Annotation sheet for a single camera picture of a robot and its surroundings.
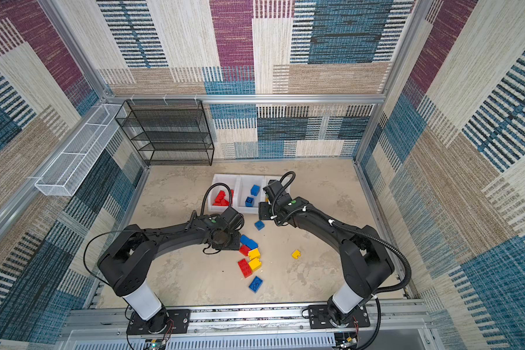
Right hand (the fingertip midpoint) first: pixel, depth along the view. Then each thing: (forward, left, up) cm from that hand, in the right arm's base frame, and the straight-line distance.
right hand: (266, 213), depth 88 cm
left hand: (-8, +13, -9) cm, 17 cm away
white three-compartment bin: (+17, +11, -8) cm, 22 cm away
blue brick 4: (-9, +6, -9) cm, 14 cm away
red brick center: (-11, +9, -9) cm, 17 cm away
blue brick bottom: (-24, +5, -11) cm, 26 cm away
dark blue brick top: (+10, +8, -7) cm, 14 cm away
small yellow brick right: (-13, -11, -10) cm, 20 cm away
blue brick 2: (+18, +5, -8) cm, 20 cm away
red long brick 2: (-18, +9, -9) cm, 22 cm away
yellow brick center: (-13, +6, -9) cm, 17 cm away
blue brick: (0, +3, -9) cm, 10 cm away
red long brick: (+13, +21, -8) cm, 26 cm away
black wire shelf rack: (+44, +47, +8) cm, 65 cm away
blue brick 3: (-7, +10, -7) cm, 14 cm away
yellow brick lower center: (-16, +5, -10) cm, 20 cm away
